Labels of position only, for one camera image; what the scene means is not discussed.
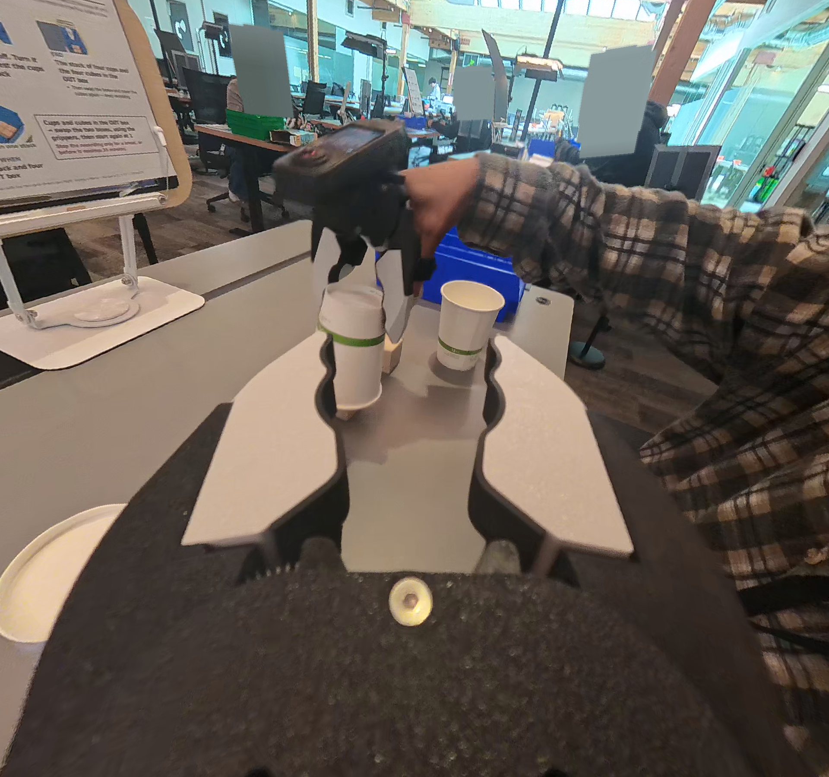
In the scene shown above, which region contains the instruction sheet on stand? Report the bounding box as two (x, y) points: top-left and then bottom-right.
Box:
(97, 0), (193, 211)

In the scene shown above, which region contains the person's right hand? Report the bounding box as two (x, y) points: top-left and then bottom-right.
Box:
(403, 155), (483, 266)

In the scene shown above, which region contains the black monitor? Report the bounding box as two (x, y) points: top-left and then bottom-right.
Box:
(644, 144), (723, 203)

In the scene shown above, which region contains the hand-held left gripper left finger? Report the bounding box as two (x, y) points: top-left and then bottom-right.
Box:
(181, 336), (351, 551)

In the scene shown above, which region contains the black stanchion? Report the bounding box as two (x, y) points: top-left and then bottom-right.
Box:
(570, 317), (613, 370)

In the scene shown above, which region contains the stack of green bins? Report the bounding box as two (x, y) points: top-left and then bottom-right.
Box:
(225, 110), (286, 141)

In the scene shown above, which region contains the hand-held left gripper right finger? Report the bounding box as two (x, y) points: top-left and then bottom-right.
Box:
(468, 335), (636, 561)

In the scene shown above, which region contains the wooden background desk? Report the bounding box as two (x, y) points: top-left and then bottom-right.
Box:
(194, 124), (325, 234)

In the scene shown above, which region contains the white tablet stand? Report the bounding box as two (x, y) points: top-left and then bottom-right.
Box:
(0, 126), (206, 371)

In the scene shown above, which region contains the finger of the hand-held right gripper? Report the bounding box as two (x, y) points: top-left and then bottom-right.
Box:
(313, 229), (354, 311)
(374, 247), (415, 345)

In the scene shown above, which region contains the blue plastic bin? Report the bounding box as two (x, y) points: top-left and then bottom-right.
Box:
(421, 226), (527, 324)

